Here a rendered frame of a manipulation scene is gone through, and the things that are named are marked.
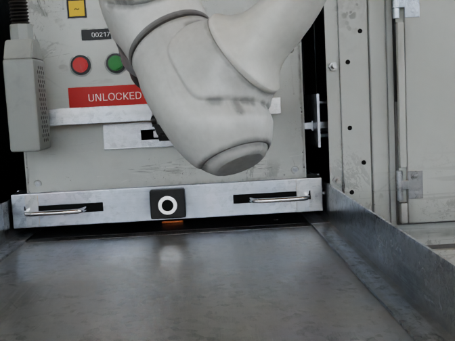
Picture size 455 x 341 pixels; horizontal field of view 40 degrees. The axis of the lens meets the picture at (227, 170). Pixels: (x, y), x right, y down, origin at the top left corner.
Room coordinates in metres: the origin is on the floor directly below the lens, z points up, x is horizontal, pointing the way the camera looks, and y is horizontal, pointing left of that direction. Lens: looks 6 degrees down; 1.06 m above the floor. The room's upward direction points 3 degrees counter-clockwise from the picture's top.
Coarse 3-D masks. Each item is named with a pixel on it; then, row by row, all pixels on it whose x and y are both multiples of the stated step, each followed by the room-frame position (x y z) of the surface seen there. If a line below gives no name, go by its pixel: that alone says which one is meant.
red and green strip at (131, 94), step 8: (72, 88) 1.09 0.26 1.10; (80, 88) 1.09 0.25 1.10; (88, 88) 1.09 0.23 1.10; (96, 88) 1.09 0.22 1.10; (104, 88) 1.09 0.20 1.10; (112, 88) 1.09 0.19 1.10; (120, 88) 1.09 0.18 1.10; (128, 88) 1.09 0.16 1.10; (136, 88) 1.09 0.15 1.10; (72, 96) 1.09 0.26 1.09; (80, 96) 1.09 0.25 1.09; (88, 96) 1.09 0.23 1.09; (96, 96) 1.09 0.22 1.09; (104, 96) 1.09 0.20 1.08; (112, 96) 1.09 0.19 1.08; (120, 96) 1.09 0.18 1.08; (128, 96) 1.09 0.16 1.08; (136, 96) 1.09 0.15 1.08; (72, 104) 1.09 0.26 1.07; (80, 104) 1.09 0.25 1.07; (88, 104) 1.09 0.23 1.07; (96, 104) 1.09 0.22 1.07; (104, 104) 1.09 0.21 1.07; (112, 104) 1.09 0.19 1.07; (120, 104) 1.09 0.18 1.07; (128, 104) 1.09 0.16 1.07
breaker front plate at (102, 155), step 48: (48, 0) 1.09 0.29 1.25; (96, 0) 1.09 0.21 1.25; (240, 0) 1.10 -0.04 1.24; (48, 48) 1.09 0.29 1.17; (96, 48) 1.09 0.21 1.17; (48, 96) 1.09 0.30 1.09; (288, 96) 1.10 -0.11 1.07; (96, 144) 1.09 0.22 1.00; (144, 144) 1.09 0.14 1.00; (288, 144) 1.10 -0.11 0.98
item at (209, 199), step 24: (24, 192) 1.10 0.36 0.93; (48, 192) 1.08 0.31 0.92; (72, 192) 1.08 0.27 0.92; (96, 192) 1.08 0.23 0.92; (120, 192) 1.08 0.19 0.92; (144, 192) 1.08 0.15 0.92; (192, 192) 1.09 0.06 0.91; (216, 192) 1.09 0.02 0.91; (240, 192) 1.09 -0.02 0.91; (264, 192) 1.09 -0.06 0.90; (288, 192) 1.09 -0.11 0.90; (312, 192) 1.09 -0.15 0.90; (24, 216) 1.08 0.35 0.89; (48, 216) 1.08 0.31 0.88; (72, 216) 1.08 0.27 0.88; (96, 216) 1.08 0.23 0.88; (120, 216) 1.08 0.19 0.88; (144, 216) 1.08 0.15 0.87; (192, 216) 1.09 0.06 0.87; (216, 216) 1.09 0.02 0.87
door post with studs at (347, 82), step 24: (336, 0) 1.07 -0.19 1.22; (360, 0) 1.06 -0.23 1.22; (336, 24) 1.07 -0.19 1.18; (360, 24) 1.06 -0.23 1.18; (336, 48) 1.07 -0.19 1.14; (360, 48) 1.06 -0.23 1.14; (336, 72) 1.07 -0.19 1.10; (360, 72) 1.06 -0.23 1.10; (336, 96) 1.07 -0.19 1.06; (360, 96) 1.06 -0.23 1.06; (336, 120) 1.07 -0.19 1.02; (360, 120) 1.06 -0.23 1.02; (336, 144) 1.07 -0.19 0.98; (360, 144) 1.06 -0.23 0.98; (336, 168) 1.07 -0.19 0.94; (360, 168) 1.06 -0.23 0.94; (360, 192) 1.06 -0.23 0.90
